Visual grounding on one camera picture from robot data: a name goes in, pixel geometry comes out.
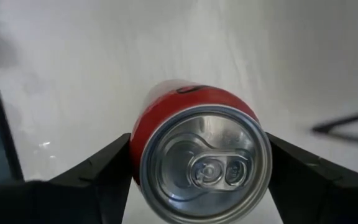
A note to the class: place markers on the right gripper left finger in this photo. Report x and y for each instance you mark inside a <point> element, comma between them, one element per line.
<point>57,202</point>

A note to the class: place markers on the red can black script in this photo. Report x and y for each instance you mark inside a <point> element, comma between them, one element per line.
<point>204,161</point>

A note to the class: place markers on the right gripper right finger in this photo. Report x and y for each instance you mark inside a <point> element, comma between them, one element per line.
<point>322,196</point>

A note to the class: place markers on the wooden shelf black metal frame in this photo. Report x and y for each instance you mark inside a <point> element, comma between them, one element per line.
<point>322,128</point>

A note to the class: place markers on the black aluminium table frame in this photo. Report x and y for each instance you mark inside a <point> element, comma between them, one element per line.
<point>8,149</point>

